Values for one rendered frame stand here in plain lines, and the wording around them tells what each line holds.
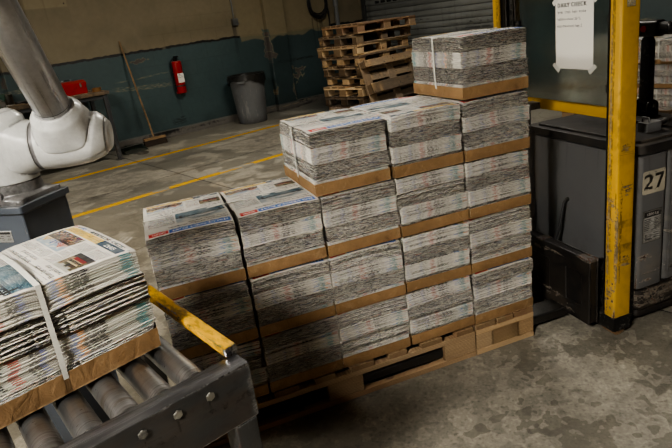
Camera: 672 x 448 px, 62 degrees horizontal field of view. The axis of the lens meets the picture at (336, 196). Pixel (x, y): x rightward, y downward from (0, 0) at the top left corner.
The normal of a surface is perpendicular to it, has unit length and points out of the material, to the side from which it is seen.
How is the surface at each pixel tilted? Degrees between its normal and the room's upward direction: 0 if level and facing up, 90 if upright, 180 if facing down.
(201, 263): 90
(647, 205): 90
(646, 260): 90
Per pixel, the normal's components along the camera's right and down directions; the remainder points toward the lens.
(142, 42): 0.65, 0.15
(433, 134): 0.36, 0.24
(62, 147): 0.20, 0.73
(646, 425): -0.13, -0.94
